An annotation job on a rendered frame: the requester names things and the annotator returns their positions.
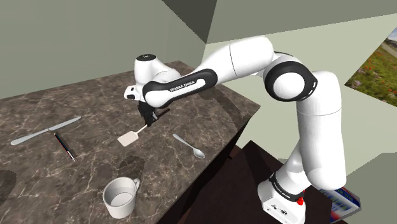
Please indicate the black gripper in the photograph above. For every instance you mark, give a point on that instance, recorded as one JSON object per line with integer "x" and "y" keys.
{"x": 146, "y": 112}

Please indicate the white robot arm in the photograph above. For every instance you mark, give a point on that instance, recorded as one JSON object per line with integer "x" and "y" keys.
{"x": 319, "y": 124}

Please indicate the silver spoon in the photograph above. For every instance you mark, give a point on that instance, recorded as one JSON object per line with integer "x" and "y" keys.
{"x": 189, "y": 147}

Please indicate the black pen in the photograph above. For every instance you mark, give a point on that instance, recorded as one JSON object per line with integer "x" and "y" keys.
{"x": 65, "y": 146}

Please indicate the white mug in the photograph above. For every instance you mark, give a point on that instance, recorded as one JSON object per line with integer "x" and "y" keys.
{"x": 122, "y": 208}

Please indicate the silver table knife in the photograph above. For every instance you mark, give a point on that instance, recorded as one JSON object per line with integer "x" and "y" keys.
{"x": 37, "y": 133}

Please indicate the dark robot stand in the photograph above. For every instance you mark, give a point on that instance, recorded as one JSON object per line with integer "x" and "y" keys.
{"x": 229, "y": 192}

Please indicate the blue and white box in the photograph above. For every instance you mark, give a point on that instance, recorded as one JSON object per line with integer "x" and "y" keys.
{"x": 344, "y": 201}

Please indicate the flower meadow wall picture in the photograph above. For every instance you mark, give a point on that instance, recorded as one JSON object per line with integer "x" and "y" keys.
{"x": 380, "y": 74}

